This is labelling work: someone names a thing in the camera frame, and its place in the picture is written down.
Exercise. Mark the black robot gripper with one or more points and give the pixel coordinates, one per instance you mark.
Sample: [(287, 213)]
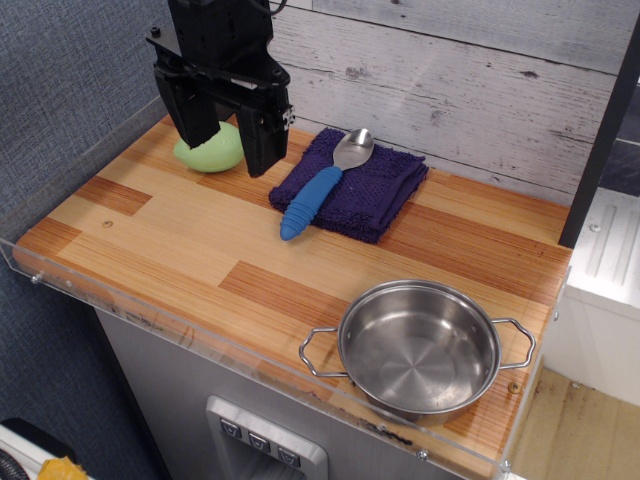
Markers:
[(217, 52)]

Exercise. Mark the green plastic lime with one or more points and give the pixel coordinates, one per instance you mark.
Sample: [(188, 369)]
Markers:
[(220, 153)]

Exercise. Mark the purple folded rag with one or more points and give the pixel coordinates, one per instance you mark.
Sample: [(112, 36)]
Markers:
[(367, 199)]

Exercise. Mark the grey toy fridge cabinet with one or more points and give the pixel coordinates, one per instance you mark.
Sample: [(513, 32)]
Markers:
[(171, 385)]

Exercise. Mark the stainless steel pot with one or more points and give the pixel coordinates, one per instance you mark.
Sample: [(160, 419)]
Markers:
[(421, 350)]

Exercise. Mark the silver dispenser button panel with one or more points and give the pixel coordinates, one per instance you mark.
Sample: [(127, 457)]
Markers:
[(251, 447)]

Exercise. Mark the white toy sink counter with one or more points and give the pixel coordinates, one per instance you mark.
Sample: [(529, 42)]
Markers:
[(593, 338)]

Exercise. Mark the blue handled metal spoon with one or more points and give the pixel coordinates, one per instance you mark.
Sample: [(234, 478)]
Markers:
[(352, 151)]

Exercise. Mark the clear acrylic guard rail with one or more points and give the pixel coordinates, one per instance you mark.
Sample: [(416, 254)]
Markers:
[(182, 269)]

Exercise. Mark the dark right vertical post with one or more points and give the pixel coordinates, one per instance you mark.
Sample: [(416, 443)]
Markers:
[(610, 125)]

